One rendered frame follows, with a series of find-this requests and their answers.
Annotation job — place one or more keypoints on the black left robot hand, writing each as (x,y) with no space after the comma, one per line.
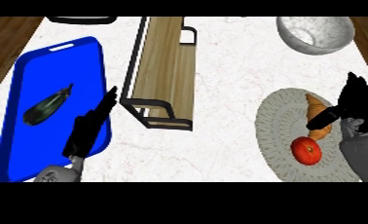
(88,127)

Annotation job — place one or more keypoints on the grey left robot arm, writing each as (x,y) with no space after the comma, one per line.
(63,171)

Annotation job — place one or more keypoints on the dark green eggplant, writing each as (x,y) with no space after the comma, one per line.
(44,107)

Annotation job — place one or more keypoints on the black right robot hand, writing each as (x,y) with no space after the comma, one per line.
(353,99)

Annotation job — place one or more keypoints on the blue cutting board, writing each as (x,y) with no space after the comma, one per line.
(32,137)

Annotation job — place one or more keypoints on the black rounded object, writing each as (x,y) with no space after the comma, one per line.
(81,19)

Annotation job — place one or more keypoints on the wooden tiered shelf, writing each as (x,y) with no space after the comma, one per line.
(165,72)

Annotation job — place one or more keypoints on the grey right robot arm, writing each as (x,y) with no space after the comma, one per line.
(354,150)

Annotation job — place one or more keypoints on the grey round woven placemat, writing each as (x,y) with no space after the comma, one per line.
(277,130)

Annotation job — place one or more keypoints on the red tomato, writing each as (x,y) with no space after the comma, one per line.
(305,150)

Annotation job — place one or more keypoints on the golden brown croissant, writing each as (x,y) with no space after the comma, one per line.
(316,107)

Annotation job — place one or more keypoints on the grey speckled bowl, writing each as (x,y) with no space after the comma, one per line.
(316,34)

